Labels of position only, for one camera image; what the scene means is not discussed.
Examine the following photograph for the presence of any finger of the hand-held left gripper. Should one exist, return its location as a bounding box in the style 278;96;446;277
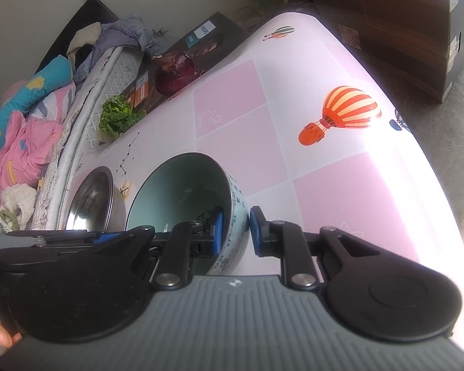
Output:
6;230;130;248

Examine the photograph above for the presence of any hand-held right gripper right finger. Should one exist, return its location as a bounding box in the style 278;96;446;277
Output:
249;206;385;290

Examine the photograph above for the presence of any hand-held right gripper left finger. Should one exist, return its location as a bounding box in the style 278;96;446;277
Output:
93;206;224;291

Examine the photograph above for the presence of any small stainless steel bowl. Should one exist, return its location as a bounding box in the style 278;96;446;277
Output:
67;166;127;234

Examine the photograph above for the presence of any teal patterned ceramic bowl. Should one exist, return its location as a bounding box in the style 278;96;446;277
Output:
126;152;250;277

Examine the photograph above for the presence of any person's left hand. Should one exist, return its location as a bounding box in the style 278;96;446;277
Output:
0;314;23;358

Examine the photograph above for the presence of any white fluffy cloth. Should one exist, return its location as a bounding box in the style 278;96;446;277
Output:
0;185;38;233

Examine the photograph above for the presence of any pink and blue blanket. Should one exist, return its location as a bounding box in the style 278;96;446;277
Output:
0;56;77;217

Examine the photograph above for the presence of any green bok choy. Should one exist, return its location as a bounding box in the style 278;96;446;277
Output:
97;95;148;143

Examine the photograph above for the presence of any white quilted bed mattress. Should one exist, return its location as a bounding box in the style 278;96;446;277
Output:
33;44;149;233

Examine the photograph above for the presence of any red cabbage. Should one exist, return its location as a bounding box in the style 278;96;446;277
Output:
154;51;195;96

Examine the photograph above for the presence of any dark flat printed box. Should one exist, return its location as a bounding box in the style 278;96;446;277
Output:
120;11;253;113

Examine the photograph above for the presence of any cream cloth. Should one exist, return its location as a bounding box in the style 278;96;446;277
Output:
67;22;102;58

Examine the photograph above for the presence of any lilac grey clothing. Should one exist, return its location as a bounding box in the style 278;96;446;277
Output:
73;15;168;83

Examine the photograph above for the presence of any dark bed headboard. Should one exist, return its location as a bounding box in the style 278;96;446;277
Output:
35;0;120;83

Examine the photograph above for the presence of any large dark cardboard box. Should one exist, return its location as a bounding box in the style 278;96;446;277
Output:
302;0;464;104

